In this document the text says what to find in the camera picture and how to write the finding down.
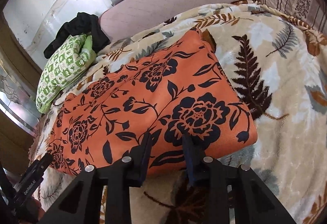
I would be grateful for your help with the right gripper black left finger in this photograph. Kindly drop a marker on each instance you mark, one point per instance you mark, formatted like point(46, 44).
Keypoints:
point(81, 201)

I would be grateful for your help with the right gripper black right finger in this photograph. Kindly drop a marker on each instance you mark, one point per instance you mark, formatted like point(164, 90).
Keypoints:
point(228, 188)

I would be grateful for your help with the orange floral garment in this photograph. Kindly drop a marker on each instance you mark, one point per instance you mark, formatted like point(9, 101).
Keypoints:
point(178, 91)

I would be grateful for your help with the stained glass window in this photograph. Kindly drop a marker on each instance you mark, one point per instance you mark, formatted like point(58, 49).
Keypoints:
point(17, 103)

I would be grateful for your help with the cream leaf-pattern fleece blanket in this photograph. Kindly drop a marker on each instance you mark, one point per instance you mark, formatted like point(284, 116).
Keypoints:
point(276, 64)

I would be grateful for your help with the green white patterned pillow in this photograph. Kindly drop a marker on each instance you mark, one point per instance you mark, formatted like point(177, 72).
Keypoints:
point(66, 64)

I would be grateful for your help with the black cloth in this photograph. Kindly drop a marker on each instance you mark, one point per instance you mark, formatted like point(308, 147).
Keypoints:
point(83, 23)

